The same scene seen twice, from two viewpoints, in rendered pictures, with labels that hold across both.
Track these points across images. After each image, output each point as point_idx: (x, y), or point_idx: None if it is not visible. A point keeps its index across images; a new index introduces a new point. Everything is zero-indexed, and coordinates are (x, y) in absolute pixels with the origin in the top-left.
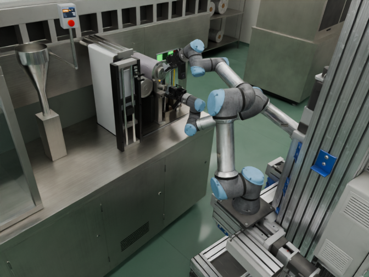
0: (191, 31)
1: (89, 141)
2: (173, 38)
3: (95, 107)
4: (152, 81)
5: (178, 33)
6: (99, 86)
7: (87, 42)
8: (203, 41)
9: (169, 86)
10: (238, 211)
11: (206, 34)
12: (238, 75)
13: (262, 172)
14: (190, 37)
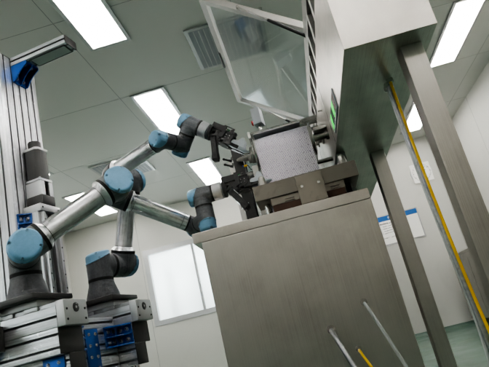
0: (324, 38)
1: None
2: (325, 75)
3: None
4: (291, 167)
5: (323, 60)
6: None
7: (318, 124)
8: (335, 39)
9: (256, 173)
10: None
11: (330, 18)
12: (126, 154)
13: (88, 254)
14: (327, 52)
